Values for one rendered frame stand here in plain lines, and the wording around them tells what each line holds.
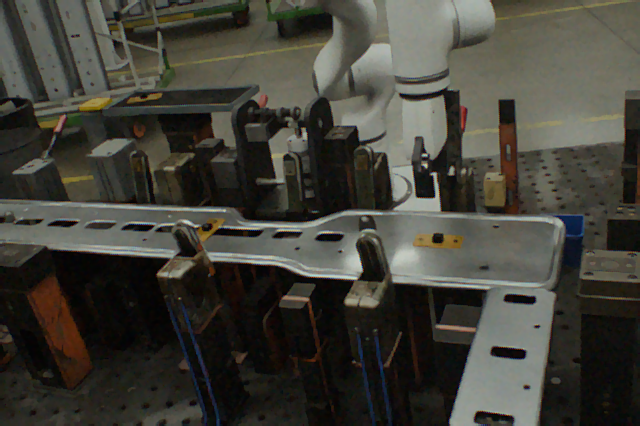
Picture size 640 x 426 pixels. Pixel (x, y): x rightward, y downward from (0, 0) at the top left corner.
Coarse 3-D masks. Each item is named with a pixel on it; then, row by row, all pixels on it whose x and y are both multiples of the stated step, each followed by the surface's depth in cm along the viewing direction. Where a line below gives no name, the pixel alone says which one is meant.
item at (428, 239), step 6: (420, 234) 118; (426, 234) 117; (432, 234) 117; (414, 240) 116; (426, 240) 116; (432, 240) 115; (438, 240) 114; (444, 240) 115; (450, 240) 115; (462, 240) 114; (420, 246) 115; (426, 246) 114; (432, 246) 114; (438, 246) 114; (444, 246) 113; (450, 246) 113; (456, 246) 113
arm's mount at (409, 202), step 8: (392, 168) 202; (400, 168) 201; (408, 168) 200; (400, 176) 197; (408, 176) 196; (408, 184) 192; (408, 192) 188; (400, 200) 185; (408, 200) 185; (416, 200) 185; (424, 200) 184; (432, 200) 183; (400, 208) 183; (408, 208) 182; (416, 208) 181; (424, 208) 181; (432, 208) 180
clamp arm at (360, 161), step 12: (360, 156) 130; (372, 156) 130; (360, 168) 130; (372, 168) 130; (360, 180) 132; (372, 180) 131; (360, 192) 133; (372, 192) 132; (360, 204) 133; (372, 204) 132
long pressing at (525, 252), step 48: (0, 240) 146; (48, 240) 141; (96, 240) 137; (144, 240) 134; (240, 240) 127; (288, 240) 124; (384, 240) 119; (480, 240) 114; (528, 240) 111; (432, 288) 106; (480, 288) 103; (528, 288) 100
